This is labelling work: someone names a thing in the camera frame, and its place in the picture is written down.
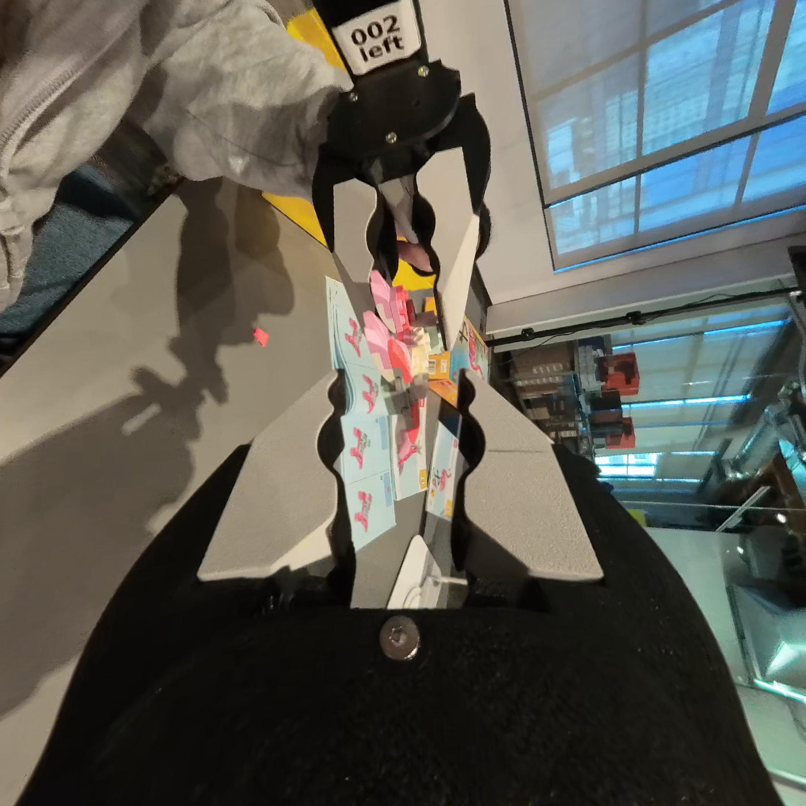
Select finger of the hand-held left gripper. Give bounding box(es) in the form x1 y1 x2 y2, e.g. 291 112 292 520
330 179 400 298
411 147 484 348

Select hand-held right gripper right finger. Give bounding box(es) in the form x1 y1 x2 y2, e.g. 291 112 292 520
452 369 605 584

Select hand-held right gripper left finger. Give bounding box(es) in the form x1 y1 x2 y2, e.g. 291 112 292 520
197 370 353 584

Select pink brick animal model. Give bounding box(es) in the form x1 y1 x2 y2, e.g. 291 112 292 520
362 270 442 430

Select grey desk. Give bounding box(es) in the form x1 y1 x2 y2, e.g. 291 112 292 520
0 176 493 719

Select person's left hand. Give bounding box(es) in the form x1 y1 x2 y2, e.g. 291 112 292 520
397 241 439 277

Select yellow storage bin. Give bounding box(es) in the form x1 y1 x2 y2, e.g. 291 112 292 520
261 11 437 292

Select flamingo cover instruction booklet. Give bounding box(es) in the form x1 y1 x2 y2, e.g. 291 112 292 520
425 416 471 521

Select open light blue instruction booklet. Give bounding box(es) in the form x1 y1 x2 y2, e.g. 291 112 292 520
325 277 399 556

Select orange brick set box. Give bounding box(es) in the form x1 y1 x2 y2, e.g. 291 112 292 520
428 315 489 408

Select red 3D printer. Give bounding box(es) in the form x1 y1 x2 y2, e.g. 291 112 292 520
598 353 641 395
592 409 637 450

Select metal storage shelf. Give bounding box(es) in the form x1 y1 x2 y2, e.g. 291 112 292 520
504 334 632 455

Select wooden book stand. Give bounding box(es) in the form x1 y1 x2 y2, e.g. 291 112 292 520
385 534 471 610

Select parrot cover instruction booklet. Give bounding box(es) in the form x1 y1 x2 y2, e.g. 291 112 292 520
390 403 436 502

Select black tripod pole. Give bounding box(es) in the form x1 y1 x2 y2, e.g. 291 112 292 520
488 286 796 345

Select large window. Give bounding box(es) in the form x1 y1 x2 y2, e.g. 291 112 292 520
504 0 806 273

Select person's blue jeans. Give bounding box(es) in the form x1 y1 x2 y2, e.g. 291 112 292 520
0 164 178 342

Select person's grey hoodie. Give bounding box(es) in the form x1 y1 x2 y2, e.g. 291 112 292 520
0 0 160 311

